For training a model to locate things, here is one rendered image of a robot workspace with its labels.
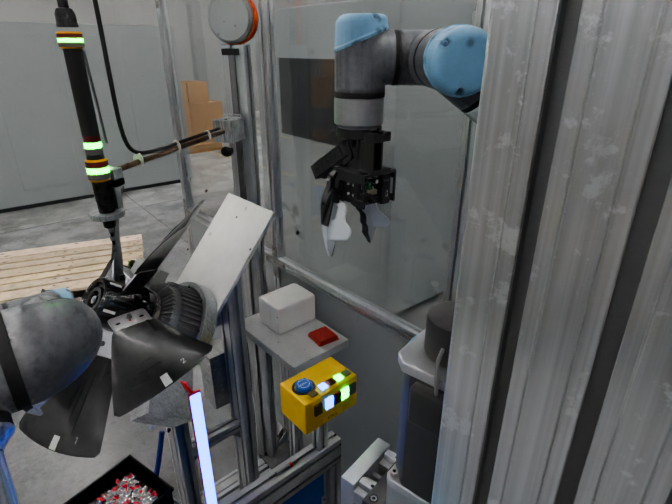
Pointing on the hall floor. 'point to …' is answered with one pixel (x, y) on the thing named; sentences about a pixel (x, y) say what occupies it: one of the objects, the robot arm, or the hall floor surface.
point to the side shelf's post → (294, 431)
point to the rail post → (333, 484)
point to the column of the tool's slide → (265, 408)
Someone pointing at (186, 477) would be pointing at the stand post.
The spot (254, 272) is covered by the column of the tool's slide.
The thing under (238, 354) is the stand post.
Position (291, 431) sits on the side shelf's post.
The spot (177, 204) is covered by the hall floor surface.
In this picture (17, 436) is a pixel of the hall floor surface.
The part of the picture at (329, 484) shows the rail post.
